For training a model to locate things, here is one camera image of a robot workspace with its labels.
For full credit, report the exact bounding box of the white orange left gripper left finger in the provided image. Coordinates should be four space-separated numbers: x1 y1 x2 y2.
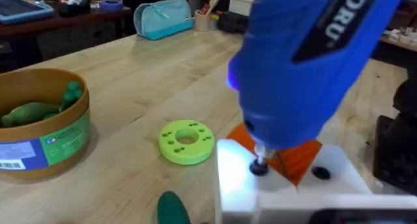
215 122 299 224

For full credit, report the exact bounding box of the beige cup with utensils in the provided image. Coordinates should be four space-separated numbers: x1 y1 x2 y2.
194 0 220 33

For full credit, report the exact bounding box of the blue tape roll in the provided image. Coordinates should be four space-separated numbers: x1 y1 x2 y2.
98 0 124 12

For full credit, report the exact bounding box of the black tray with clutter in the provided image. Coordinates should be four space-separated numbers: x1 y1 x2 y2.
57 0 91 18

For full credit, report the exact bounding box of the black box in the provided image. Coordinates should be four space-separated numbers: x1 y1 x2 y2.
217 11 251 35

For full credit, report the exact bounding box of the brown tub with green toys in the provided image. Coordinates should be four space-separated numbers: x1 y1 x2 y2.
0 68 91 181

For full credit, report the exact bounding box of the green disc with holes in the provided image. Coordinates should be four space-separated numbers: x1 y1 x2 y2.
158 119 216 166

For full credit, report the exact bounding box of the dark brown side table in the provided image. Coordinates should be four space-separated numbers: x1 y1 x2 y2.
0 5 132 74

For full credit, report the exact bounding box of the dark green toy vegetable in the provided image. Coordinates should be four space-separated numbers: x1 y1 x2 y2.
156 190 192 224

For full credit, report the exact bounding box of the blue electric screwdriver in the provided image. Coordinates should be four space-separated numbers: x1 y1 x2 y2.
226 0 409 168

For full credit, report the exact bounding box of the blue tablet case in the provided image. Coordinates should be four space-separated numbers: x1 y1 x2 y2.
0 0 55 25

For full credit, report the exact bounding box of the white box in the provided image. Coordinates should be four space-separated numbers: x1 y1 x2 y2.
228 0 258 17

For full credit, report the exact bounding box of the heap of white parts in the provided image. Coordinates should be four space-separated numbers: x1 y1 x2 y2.
384 26 417 46

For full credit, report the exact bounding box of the white orange left gripper right finger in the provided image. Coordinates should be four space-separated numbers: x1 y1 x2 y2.
279 141 373 195

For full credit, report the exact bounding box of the small black screw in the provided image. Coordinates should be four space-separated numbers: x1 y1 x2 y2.
249 161 270 177

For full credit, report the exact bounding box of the teal zip pouch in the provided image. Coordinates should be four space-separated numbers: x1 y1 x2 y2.
133 0 194 41

